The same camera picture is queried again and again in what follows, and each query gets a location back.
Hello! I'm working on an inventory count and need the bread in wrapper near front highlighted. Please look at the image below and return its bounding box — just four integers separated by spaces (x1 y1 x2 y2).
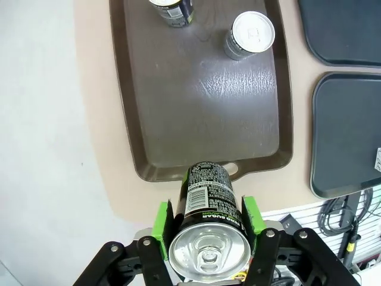
373 146 381 179

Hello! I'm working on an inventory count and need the gray cable bundle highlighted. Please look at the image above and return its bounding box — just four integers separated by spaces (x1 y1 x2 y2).
317 190 374 239

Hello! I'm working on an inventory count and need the black plastic serving tray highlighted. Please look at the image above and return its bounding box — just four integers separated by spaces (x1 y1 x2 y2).
297 0 381 68
310 71 381 200

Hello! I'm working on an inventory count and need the white slatted panel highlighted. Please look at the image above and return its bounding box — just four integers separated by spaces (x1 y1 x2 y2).
261 198 381 269

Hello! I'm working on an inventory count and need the black green drink can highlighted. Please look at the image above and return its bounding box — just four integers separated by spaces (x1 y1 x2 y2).
223 11 276 61
168 161 252 274
148 0 196 29

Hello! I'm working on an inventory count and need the brown plastic serving tray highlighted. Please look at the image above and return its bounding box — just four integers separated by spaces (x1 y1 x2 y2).
108 0 294 183

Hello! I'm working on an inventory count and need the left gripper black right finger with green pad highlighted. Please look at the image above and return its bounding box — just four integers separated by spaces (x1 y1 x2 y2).
241 195 363 286

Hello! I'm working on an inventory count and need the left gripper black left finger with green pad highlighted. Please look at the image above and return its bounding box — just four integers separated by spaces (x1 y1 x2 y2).
73 200 179 286

